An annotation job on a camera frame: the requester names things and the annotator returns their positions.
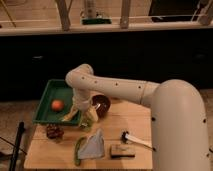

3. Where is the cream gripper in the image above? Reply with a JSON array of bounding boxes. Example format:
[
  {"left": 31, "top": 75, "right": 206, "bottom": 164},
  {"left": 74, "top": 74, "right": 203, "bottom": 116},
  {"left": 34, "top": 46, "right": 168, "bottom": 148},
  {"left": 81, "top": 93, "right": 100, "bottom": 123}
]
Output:
[{"left": 78, "top": 104, "right": 98, "bottom": 122}]

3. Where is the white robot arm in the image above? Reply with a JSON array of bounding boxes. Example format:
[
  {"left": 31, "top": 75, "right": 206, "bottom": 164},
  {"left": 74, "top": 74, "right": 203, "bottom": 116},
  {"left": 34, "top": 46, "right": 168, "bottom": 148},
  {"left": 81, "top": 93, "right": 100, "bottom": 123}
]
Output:
[{"left": 65, "top": 64, "right": 211, "bottom": 171}]

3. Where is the green plastic cup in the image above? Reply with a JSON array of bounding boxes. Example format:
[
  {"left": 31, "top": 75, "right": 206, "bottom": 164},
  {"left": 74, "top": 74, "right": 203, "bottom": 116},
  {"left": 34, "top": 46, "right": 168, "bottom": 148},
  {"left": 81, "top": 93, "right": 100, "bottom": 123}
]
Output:
[{"left": 79, "top": 118, "right": 93, "bottom": 131}]

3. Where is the yellow corn cob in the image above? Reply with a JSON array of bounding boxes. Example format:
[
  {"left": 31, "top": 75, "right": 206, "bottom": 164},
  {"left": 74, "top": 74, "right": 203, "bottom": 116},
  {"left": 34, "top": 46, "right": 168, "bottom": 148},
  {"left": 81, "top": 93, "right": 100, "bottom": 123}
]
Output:
[{"left": 61, "top": 106, "right": 78, "bottom": 122}]

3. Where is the dark brown bowl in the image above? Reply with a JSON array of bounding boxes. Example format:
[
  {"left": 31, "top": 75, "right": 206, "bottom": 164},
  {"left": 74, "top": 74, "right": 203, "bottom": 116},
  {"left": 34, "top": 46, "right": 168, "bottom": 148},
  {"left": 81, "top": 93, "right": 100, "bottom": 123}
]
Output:
[{"left": 92, "top": 94, "right": 111, "bottom": 118}]

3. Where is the orange tomato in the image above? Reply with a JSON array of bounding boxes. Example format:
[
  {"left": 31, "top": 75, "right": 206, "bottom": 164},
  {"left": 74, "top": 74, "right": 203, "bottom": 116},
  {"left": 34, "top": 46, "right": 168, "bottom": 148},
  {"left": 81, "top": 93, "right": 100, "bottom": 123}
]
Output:
[{"left": 51, "top": 99, "right": 64, "bottom": 112}]

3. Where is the grey folded cloth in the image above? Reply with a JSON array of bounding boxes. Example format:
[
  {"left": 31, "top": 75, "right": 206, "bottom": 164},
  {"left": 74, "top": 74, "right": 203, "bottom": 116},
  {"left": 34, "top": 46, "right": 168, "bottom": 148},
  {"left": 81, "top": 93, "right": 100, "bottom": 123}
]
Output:
[{"left": 78, "top": 129, "right": 105, "bottom": 159}]

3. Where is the green plastic tray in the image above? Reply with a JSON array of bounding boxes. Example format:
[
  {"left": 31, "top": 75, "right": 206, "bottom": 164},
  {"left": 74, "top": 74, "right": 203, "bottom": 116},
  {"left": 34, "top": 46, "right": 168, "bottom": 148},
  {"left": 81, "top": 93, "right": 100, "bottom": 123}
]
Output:
[{"left": 33, "top": 79, "right": 81, "bottom": 126}]

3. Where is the brown pine cone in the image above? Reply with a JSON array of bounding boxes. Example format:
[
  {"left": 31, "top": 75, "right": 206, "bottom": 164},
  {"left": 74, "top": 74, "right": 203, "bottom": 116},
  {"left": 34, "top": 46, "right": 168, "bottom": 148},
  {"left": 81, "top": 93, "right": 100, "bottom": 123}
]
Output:
[{"left": 46, "top": 125, "right": 64, "bottom": 139}]

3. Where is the brown block eraser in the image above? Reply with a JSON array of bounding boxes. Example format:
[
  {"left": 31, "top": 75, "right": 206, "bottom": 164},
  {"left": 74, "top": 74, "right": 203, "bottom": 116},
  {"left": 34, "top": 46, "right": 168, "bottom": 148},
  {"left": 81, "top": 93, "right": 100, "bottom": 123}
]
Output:
[{"left": 110, "top": 144, "right": 135, "bottom": 158}]

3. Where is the black tripod leg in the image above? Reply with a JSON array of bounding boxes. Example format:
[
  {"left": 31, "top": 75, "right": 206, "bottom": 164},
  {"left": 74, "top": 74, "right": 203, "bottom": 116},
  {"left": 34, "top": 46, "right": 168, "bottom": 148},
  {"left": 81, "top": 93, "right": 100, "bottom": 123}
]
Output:
[{"left": 9, "top": 122, "right": 25, "bottom": 171}]

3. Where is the green base stand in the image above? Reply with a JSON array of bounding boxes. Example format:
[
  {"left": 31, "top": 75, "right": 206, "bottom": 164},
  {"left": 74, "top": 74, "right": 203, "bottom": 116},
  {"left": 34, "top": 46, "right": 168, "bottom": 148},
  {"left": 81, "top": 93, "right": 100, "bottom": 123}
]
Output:
[{"left": 81, "top": 18, "right": 112, "bottom": 25}]

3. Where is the white handled brush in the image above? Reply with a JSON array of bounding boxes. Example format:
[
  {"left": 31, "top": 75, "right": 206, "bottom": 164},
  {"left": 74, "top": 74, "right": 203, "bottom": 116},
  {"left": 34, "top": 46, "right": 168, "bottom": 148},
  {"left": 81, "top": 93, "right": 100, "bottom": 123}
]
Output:
[{"left": 121, "top": 131, "right": 152, "bottom": 148}]

